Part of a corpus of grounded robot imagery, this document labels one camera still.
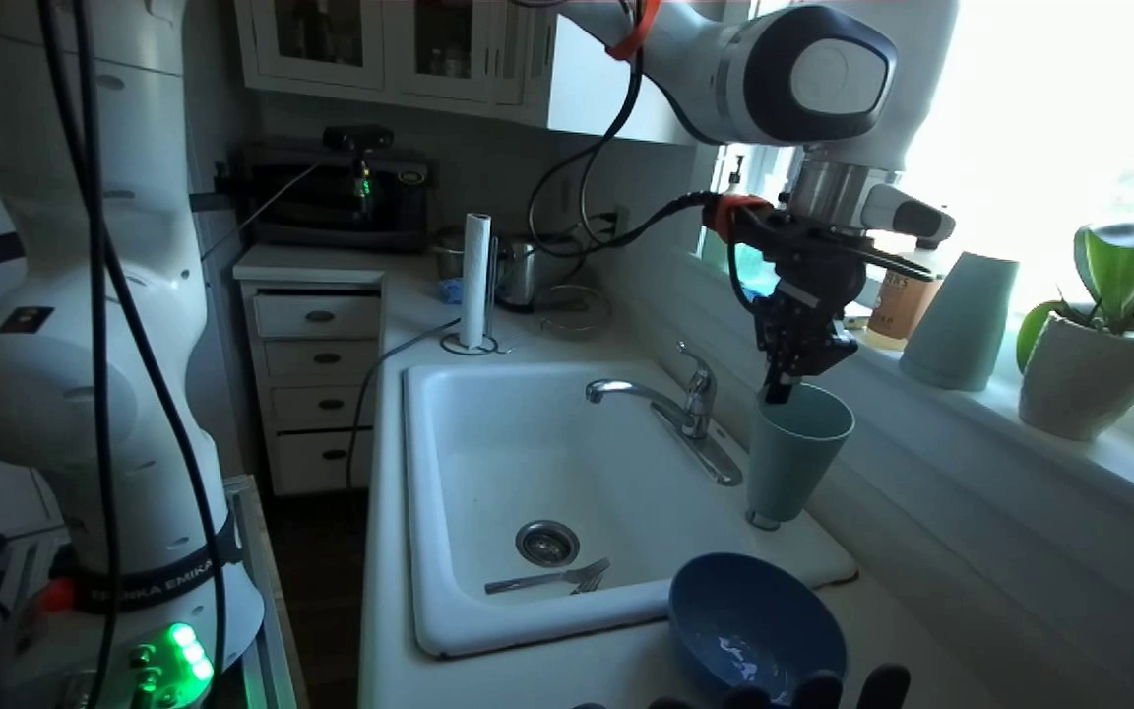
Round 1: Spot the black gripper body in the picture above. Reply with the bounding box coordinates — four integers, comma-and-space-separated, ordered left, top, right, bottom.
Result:
723, 195, 933, 345

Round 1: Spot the light teal plastic cup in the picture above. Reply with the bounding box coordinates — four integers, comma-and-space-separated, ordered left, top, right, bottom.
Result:
745, 387, 855, 531

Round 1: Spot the blue plastic bowl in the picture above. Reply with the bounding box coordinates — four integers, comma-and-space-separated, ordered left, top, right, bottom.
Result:
665, 550, 848, 709

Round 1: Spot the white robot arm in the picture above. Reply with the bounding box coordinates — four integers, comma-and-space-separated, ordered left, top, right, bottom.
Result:
0, 0, 959, 709

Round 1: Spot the amber soap pump bottle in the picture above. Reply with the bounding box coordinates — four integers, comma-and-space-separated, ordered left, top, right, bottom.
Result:
865, 244, 939, 342

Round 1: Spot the chrome sink faucet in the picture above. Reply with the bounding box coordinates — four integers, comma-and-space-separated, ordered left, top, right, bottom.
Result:
586, 342, 745, 484

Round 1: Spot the light blue ceramic vase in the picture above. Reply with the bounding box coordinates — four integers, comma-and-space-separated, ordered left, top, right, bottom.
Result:
901, 253, 1017, 388

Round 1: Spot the white potted plant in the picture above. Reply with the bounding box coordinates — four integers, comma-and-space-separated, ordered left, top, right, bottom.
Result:
1017, 219, 1134, 441

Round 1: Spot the metal canister on counter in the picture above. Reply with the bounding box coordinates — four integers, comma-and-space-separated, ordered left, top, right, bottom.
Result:
495, 238, 538, 309

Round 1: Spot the white kitchen sink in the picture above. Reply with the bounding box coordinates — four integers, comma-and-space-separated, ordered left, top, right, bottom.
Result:
401, 362, 855, 658

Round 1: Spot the utensil in sink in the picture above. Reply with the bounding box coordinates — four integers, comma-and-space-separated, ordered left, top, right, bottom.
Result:
484, 560, 611, 595

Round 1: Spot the white upper cabinet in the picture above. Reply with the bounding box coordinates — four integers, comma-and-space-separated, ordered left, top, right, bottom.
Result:
228, 0, 710, 150

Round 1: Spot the white drawer cabinet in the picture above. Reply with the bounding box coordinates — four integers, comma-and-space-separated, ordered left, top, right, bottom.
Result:
231, 244, 380, 494

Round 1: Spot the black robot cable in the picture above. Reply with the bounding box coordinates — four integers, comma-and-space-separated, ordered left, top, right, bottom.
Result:
33, 0, 231, 709

